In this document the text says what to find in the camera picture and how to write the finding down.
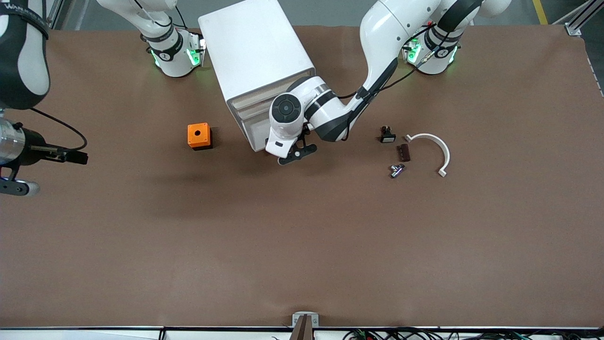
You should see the brown table mat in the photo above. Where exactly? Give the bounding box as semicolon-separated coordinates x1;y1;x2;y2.
0;24;604;329

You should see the aluminium frame profile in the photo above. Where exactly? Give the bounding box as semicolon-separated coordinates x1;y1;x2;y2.
552;0;604;37
46;0;76;30

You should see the orange button enclosure box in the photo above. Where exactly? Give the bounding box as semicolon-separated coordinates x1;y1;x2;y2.
187;123;213;151

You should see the white table edge rail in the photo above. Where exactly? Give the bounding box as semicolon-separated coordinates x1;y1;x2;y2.
0;325;604;340

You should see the grey metal bracket plate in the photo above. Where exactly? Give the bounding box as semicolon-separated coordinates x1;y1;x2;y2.
293;312;319;328

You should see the tangled cable bundle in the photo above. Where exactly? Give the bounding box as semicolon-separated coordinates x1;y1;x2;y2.
342;327;604;340

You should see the white curved plastic bracket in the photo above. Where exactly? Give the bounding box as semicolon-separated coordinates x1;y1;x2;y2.
404;133;451;178

